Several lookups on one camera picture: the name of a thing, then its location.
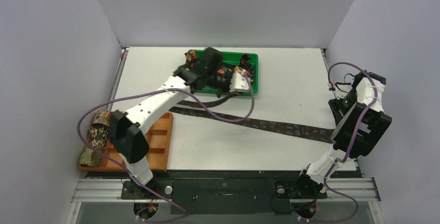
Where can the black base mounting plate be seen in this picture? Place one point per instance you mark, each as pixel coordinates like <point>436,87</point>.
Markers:
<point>285,194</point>

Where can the dark navy patterned tie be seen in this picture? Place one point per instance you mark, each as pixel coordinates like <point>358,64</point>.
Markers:
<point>246,65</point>

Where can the green plastic bin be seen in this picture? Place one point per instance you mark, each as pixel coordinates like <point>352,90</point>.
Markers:
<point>225,72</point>

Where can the brown floral rolled tie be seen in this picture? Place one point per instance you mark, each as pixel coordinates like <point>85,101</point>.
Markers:
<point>98,135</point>

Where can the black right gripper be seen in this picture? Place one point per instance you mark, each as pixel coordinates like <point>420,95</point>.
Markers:
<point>336,107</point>

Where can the colourful rolled tie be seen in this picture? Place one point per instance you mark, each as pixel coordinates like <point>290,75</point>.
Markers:
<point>101,117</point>

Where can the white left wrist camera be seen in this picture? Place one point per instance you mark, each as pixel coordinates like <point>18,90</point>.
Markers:
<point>239,83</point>

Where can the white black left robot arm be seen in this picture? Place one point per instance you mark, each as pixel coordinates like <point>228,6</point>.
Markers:
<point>128,128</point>

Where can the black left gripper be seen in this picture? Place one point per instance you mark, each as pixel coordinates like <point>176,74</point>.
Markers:
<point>228,75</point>

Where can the orange compartment tray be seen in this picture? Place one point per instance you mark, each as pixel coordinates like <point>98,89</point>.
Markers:
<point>158,138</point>

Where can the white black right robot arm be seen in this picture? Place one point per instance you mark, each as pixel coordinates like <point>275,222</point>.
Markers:
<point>360,124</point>

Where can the dark brown blue-patterned tie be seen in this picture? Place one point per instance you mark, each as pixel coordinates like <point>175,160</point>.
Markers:
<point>193,109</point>

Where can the red floral patterned tie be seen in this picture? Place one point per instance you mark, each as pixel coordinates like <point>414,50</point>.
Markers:
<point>190,56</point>

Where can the aluminium frame rail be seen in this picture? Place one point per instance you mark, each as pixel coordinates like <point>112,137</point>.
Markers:
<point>112,190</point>

